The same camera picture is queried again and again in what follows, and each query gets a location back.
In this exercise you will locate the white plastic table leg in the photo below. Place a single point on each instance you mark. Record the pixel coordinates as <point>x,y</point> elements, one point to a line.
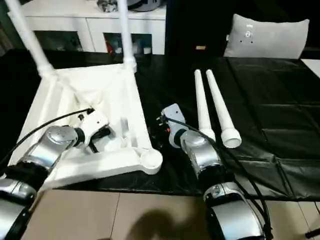
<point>220,105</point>
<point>126,35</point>
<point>201,100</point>
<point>27,35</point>

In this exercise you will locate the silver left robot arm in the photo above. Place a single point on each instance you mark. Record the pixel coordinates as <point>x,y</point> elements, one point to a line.
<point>35,155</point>

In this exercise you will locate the white plastic table top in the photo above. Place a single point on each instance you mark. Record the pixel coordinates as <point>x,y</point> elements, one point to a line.
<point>90,95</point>

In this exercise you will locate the white sideboard cabinet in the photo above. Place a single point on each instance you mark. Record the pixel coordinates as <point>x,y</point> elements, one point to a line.
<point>90,27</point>

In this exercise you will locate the colourful clutter bundle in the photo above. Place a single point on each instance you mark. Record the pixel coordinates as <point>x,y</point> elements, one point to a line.
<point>107,5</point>

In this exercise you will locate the grey pillow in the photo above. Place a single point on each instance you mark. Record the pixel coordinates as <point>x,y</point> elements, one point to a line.
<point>267,37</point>

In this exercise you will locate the white flat board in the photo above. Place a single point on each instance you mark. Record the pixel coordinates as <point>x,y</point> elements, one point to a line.
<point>312,66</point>

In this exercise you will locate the black floor stand leg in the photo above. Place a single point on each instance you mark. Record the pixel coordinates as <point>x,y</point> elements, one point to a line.
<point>314,232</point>

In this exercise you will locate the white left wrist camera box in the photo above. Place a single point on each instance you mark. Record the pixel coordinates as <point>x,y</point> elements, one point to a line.
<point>94,125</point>

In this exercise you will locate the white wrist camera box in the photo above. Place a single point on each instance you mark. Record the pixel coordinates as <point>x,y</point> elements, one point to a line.
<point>173,115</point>
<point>94,125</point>

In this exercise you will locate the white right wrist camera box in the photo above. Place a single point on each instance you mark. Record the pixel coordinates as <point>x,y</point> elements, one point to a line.
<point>173,115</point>

